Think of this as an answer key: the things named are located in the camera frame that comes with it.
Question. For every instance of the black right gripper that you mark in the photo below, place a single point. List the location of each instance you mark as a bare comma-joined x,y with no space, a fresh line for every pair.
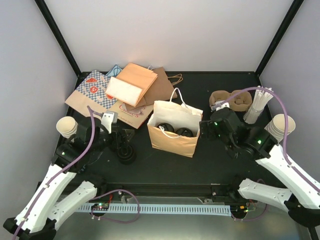
203,127

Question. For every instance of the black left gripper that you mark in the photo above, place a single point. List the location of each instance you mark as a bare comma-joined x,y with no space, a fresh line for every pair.
117,143

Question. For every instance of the orange kraft paper bag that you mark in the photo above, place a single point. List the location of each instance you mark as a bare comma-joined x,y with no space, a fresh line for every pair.
179,116

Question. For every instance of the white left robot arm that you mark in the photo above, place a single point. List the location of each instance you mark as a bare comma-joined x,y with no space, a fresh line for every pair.
44,214

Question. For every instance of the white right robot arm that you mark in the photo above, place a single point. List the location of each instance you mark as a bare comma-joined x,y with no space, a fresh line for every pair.
300,198

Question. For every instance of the cream cakes printed paper bag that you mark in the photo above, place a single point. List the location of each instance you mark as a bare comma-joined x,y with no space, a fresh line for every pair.
135,117

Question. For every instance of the black cup lid stack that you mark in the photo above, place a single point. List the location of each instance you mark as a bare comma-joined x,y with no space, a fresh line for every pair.
126,156

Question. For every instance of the cardboard cup carrier stack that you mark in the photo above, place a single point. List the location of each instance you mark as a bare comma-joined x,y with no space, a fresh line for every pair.
240,103

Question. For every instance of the folded orange paper bag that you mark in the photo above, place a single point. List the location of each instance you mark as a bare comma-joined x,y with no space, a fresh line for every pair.
131,84

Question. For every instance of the dark brown paper bag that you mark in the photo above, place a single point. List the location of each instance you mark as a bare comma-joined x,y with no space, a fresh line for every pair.
162,87

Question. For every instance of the blue checkered paper bag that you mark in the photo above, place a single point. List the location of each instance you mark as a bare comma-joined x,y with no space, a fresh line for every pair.
91,93

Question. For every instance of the left stack of paper cups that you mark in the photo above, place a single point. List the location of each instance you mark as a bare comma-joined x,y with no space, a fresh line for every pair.
67,126

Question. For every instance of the stack of paper cups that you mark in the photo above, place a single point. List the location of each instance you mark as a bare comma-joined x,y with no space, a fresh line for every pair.
276,127
67,126

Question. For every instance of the cup of white straws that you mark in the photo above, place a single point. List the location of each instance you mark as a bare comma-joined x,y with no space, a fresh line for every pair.
261,98

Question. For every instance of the light blue paper bag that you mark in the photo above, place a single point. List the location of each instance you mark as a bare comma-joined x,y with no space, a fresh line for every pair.
114,71

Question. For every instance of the right stack of paper cups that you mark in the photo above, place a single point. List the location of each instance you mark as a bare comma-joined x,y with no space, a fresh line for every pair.
276,127

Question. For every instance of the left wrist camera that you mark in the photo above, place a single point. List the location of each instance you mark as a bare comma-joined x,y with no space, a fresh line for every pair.
108,118

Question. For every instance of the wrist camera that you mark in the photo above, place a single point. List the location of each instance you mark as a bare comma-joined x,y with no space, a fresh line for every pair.
108,118
218,105

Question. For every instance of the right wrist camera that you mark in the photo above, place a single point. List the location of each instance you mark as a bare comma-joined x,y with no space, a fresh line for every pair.
218,105

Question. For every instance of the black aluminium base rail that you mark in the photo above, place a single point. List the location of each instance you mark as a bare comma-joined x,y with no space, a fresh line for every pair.
220,193

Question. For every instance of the white slotted cable duct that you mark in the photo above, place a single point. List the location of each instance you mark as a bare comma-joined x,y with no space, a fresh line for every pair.
158,209

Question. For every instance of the left black frame post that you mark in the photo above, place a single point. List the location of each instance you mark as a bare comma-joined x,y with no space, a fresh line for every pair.
46,13

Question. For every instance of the black frame post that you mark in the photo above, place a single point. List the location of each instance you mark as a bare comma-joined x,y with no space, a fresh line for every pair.
282,29
46,13

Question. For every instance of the right black frame post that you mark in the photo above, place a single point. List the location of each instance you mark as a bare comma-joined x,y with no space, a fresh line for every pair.
282,29

